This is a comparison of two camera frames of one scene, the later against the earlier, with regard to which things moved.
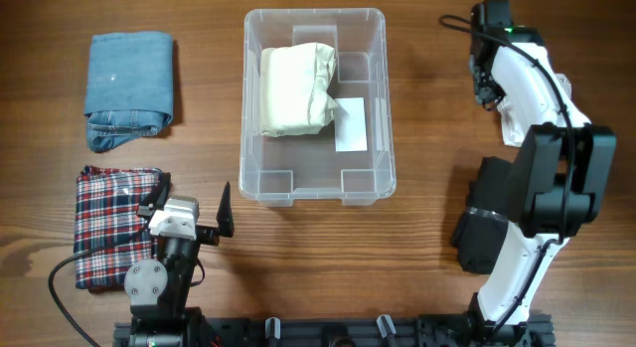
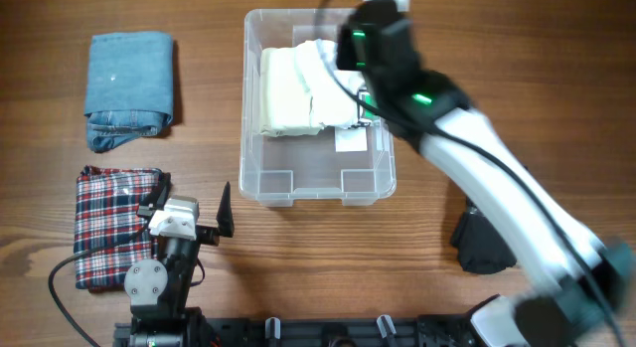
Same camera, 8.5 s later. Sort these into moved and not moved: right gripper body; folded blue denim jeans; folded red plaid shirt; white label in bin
Moved: right gripper body
Not moved: folded red plaid shirt; white label in bin; folded blue denim jeans
